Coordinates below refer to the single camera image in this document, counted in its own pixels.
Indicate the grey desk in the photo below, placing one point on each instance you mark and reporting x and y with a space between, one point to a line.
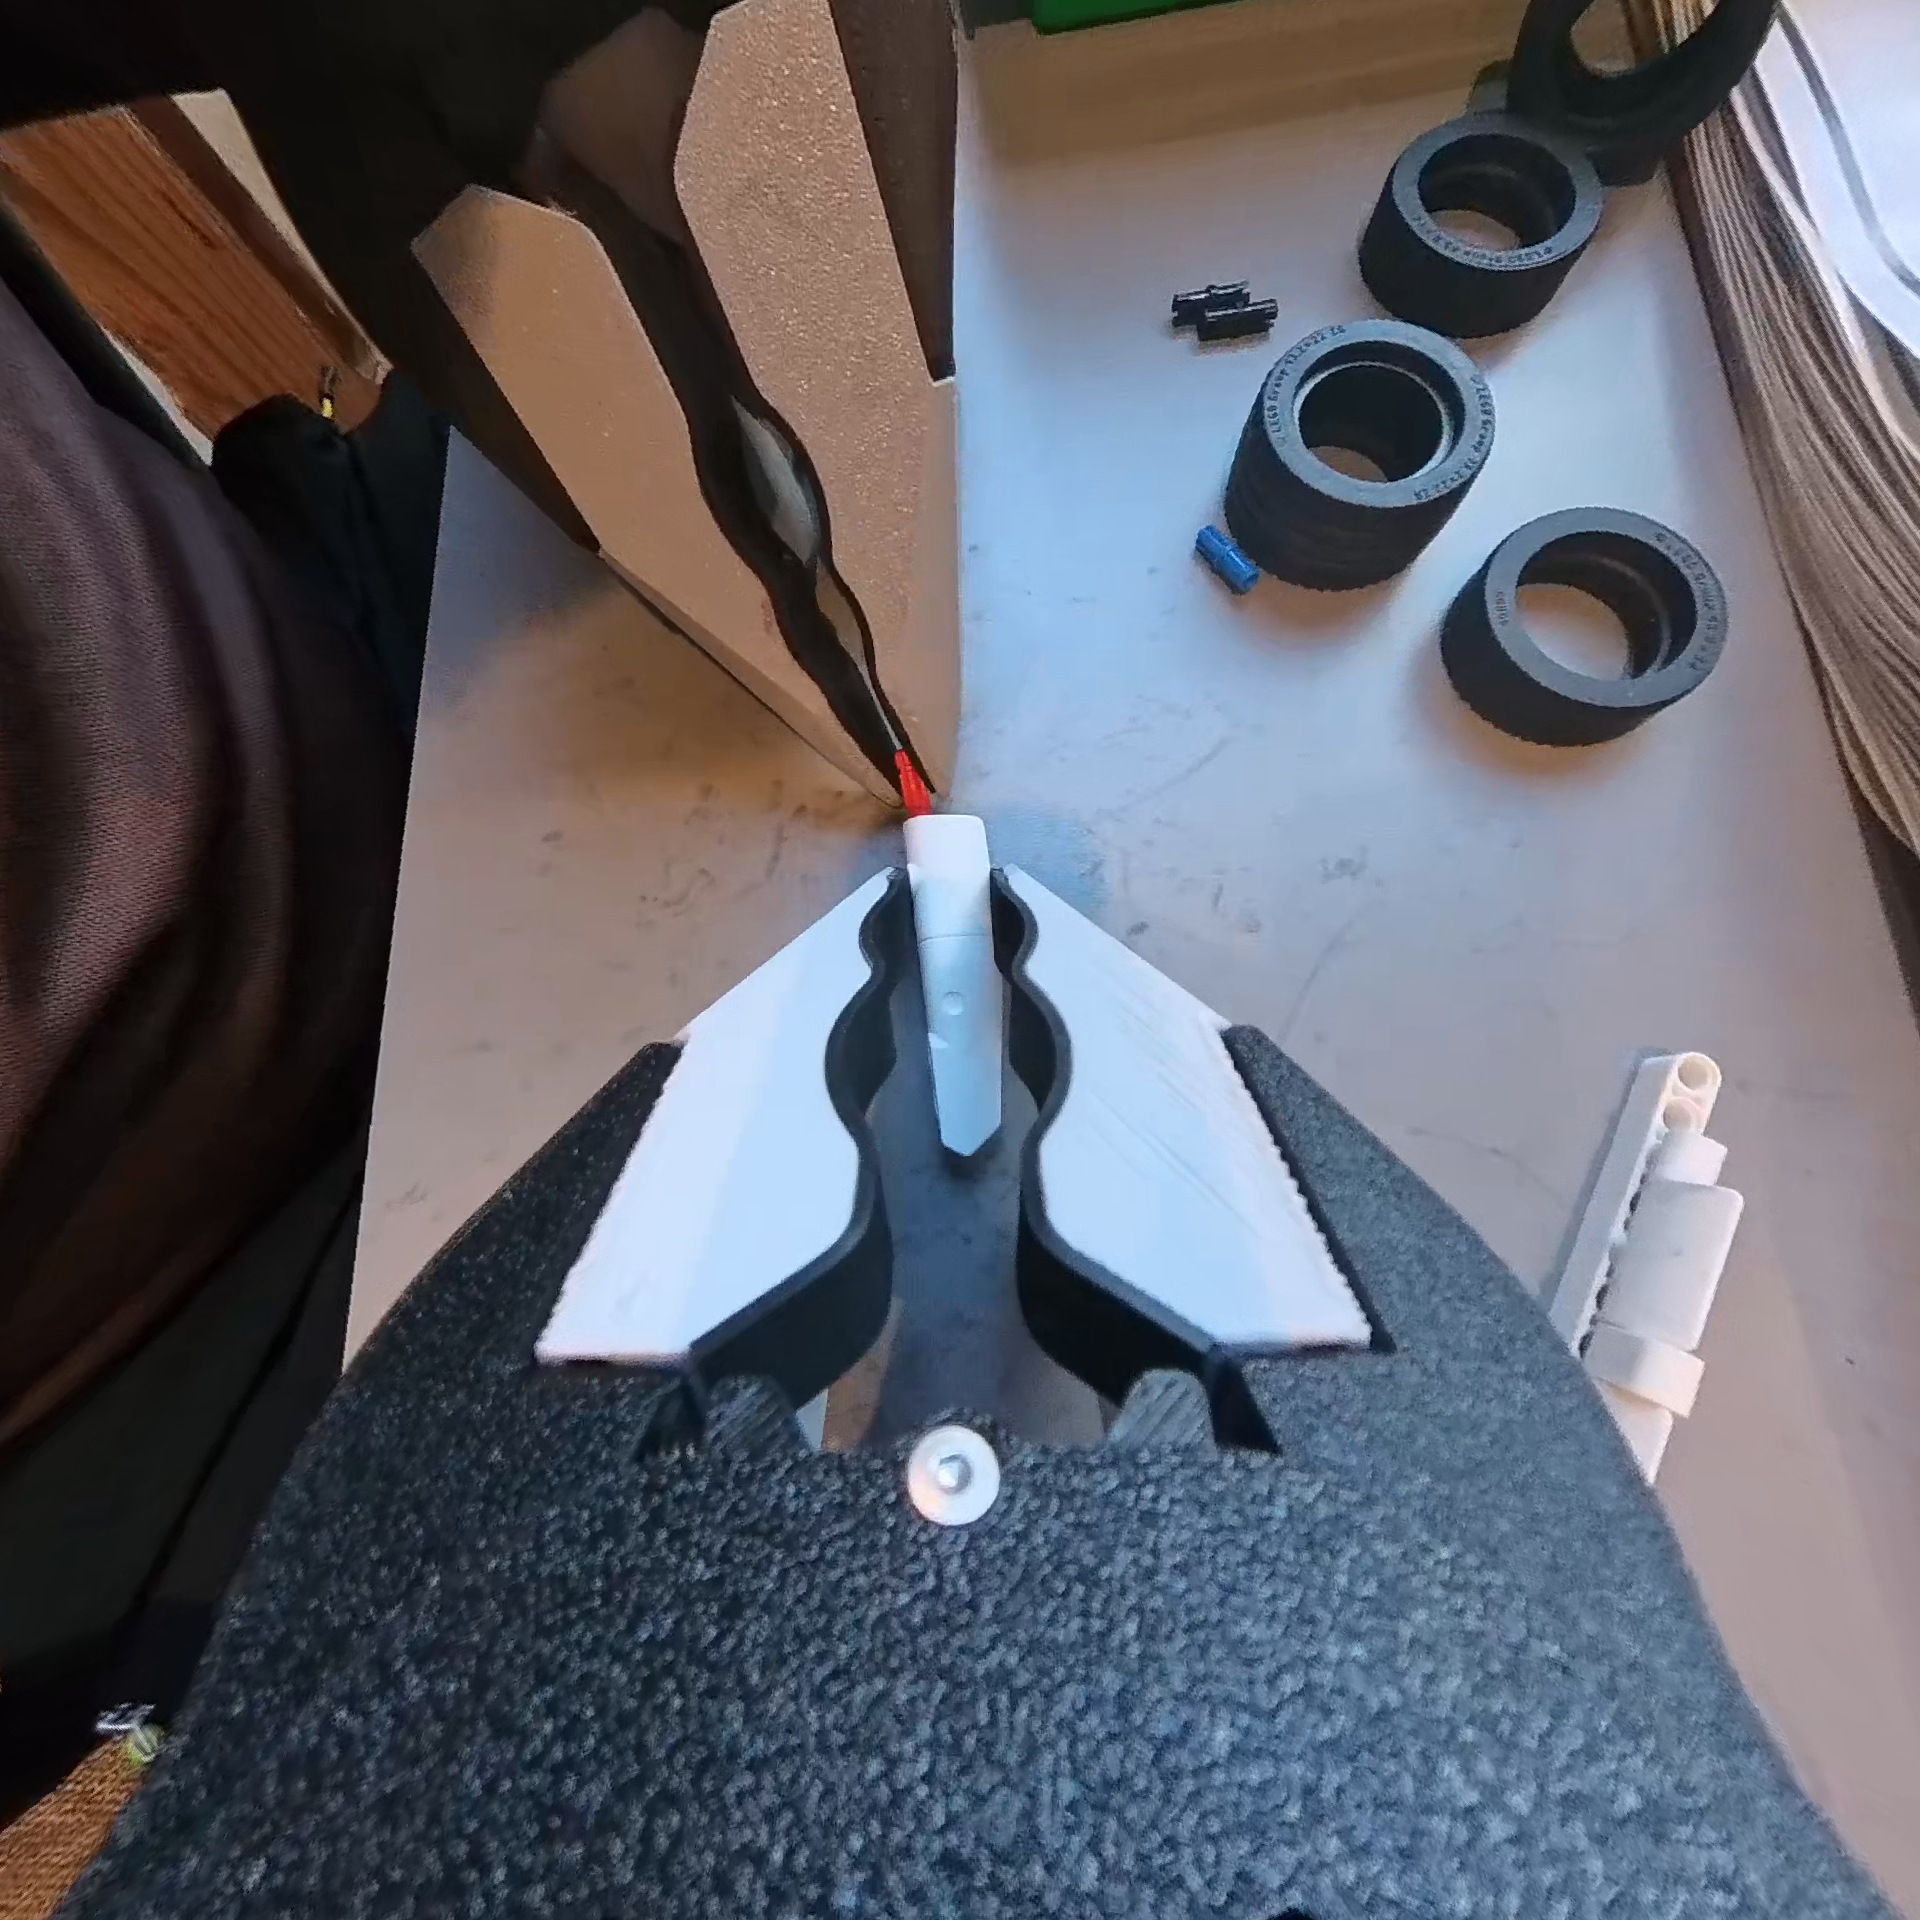
1349 902

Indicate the small white toy connector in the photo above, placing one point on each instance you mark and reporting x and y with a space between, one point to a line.
949 879

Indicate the tan wooden board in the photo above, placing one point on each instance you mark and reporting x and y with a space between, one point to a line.
1277 54

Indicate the person's legs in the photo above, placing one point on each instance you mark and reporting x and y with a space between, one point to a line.
301 523

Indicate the white stepped brick assembly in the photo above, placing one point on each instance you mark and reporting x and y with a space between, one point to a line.
1680 1243

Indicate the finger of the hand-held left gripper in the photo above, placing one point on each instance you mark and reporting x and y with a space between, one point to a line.
570 375
840 300

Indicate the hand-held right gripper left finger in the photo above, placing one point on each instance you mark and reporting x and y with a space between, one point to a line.
704 1201

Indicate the green plastic bin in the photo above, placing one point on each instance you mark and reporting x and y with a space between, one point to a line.
1109 12

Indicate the red toy pin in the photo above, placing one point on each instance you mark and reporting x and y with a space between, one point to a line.
912 787

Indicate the blue toy pin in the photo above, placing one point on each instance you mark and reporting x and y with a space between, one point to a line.
1228 560

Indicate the open instruction book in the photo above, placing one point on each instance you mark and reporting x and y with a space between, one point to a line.
1830 450

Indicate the white toy brick piece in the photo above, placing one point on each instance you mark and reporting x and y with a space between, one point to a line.
960 1080

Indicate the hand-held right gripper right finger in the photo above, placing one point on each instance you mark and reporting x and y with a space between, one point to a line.
1200 1201

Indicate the wooden beam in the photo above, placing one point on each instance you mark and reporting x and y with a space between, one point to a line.
120 225

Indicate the black rubber toy tire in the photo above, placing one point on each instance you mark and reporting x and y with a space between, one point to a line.
1277 523
1402 271
1485 674
1636 148

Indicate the person's torso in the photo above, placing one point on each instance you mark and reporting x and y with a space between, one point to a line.
182 751

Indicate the black toy pin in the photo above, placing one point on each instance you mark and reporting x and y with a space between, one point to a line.
1238 320
1207 300

